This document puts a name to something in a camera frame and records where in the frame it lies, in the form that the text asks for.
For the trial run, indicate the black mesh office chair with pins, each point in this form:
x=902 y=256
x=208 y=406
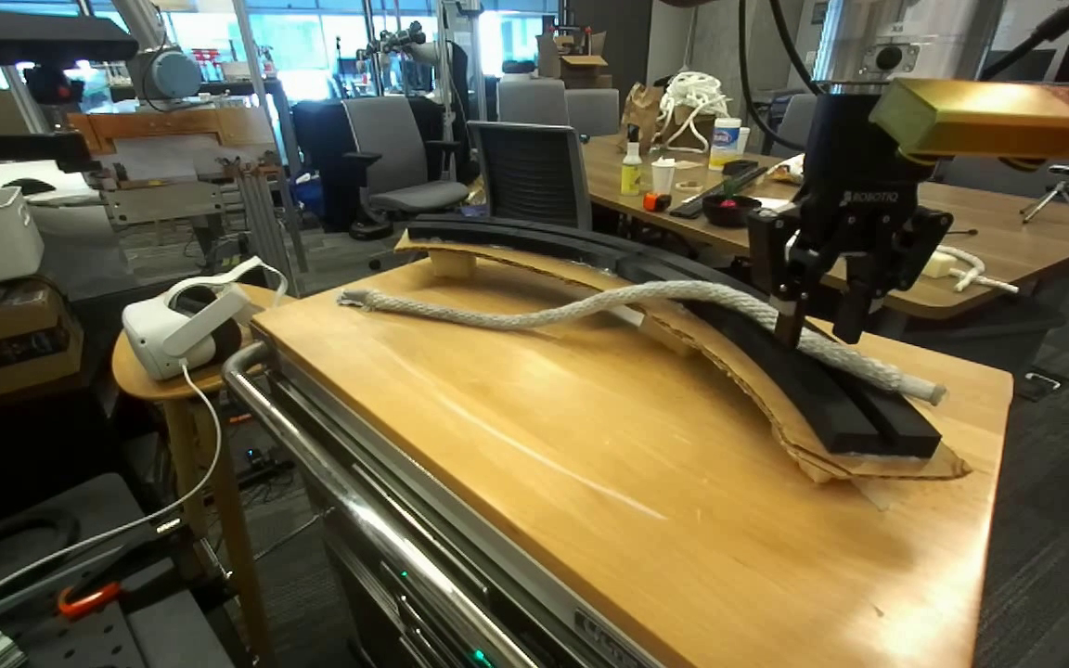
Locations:
x=537 y=173

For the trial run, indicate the orange black tool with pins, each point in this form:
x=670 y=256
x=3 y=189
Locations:
x=653 y=203

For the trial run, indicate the grey metal cart body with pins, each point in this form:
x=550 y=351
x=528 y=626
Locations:
x=485 y=570

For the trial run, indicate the black flat panel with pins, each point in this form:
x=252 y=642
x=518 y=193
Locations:
x=33 y=35

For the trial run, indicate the black breadboard plate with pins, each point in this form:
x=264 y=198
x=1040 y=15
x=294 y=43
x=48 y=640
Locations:
x=126 y=636

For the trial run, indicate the curved cardboard base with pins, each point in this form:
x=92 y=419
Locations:
x=832 y=463

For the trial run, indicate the white cup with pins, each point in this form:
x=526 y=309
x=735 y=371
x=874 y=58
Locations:
x=664 y=175

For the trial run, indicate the white VR headset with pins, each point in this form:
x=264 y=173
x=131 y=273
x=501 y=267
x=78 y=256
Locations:
x=174 y=329

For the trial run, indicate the long black bar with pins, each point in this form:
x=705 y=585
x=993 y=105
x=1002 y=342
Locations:
x=705 y=193

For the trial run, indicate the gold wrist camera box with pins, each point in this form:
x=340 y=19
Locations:
x=1002 y=116

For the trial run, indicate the white container blue label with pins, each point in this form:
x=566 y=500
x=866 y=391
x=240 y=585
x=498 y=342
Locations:
x=730 y=144

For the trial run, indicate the grey office chair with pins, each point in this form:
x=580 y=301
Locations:
x=392 y=144
x=533 y=100
x=993 y=175

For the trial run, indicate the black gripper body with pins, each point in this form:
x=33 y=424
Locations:
x=856 y=173

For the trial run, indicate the brown cardboard box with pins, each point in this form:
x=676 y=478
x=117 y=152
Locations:
x=0 y=348

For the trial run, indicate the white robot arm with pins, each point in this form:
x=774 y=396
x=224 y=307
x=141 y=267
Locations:
x=908 y=40

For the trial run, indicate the round wooden stool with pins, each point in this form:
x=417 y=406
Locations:
x=138 y=375

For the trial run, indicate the wooden machine stand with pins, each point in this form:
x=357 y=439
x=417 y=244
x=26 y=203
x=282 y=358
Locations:
x=174 y=161

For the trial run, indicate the black curved foam track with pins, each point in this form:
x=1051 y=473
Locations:
x=856 y=419

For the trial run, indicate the small green bottle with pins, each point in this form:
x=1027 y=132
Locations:
x=633 y=173

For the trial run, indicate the silver blue motor joint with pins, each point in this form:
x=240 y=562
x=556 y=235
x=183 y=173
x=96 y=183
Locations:
x=168 y=73

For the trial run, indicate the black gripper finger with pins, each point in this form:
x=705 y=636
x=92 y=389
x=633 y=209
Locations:
x=893 y=266
x=794 y=266

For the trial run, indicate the small camera tripod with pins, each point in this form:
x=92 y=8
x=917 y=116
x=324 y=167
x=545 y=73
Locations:
x=1059 y=198

